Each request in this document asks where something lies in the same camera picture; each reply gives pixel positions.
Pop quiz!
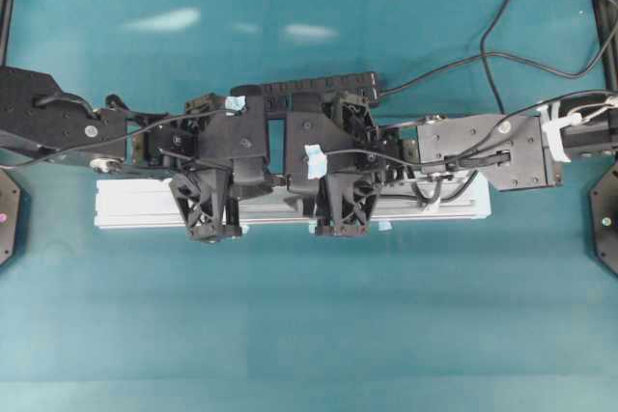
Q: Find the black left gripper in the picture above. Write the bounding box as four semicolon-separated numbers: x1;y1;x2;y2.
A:
125;91;242;244

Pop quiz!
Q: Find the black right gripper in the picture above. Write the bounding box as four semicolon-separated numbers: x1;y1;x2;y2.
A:
315;92;415;237

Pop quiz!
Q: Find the black USB cable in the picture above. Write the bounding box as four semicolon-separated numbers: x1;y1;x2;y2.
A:
379;0;618;117

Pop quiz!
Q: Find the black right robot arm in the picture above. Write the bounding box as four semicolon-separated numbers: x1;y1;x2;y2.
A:
303;91;617;237

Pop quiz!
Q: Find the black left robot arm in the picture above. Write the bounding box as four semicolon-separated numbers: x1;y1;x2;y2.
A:
1;66;242;243

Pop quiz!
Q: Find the black USB hub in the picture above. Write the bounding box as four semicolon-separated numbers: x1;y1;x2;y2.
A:
258;71;380;111

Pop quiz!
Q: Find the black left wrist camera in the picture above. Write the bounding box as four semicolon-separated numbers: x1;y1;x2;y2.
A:
197;85;272;200

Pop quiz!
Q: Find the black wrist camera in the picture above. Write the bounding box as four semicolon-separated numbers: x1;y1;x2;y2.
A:
284;92;353;218
197;85;272;200

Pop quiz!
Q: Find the black left camera cable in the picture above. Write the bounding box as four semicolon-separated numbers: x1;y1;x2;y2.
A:
0;93;242;167

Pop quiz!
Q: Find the black camera cable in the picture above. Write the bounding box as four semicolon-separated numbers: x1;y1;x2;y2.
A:
0;93;242;167
325;88;618;206

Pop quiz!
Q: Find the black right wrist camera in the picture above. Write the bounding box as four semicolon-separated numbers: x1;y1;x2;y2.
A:
284;92;353;218

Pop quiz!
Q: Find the silver aluminium extrusion rail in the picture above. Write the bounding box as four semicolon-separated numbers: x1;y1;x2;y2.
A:
95;174;492;232

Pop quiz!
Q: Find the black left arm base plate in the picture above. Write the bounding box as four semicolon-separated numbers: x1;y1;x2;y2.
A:
0;171;21;264

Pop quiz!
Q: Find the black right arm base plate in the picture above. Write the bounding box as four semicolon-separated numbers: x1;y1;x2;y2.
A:
589;162;618;275

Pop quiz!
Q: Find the black metal frame rail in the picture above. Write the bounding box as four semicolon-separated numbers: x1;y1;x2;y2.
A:
593;0;617;91

